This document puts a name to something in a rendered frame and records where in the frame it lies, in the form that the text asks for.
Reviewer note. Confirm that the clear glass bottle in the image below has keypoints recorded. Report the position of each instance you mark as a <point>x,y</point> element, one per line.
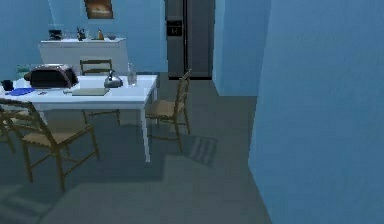
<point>132,75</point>

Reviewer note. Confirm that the grey fridge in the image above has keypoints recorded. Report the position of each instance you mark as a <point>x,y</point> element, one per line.
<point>190,40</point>

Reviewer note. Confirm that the white dining table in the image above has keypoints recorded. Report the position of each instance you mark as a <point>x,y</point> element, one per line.
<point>113,97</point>

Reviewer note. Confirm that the silver kettle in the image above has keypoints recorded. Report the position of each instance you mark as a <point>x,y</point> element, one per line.
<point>113,81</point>

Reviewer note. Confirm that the pale flat book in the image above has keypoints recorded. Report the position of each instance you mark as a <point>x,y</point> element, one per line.
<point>90,91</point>

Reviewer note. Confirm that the dark small bowl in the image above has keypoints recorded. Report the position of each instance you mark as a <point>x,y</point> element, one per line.
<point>111,37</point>

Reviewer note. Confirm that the amber bottle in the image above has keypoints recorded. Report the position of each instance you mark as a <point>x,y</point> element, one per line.
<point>100,34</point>

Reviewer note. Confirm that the white sideboard cabinet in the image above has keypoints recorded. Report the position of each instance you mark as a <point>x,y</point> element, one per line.
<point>83,53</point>

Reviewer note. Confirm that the dark small plant pot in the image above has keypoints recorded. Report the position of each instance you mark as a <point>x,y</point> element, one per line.
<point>80,34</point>

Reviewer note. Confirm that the framed brown picture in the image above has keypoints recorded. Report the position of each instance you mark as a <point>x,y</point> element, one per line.
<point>98,8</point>

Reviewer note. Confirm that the black chrome toaster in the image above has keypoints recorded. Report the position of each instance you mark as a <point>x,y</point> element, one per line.
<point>51,76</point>

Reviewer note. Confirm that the black mug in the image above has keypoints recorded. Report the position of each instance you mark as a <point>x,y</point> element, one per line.
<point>7,85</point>

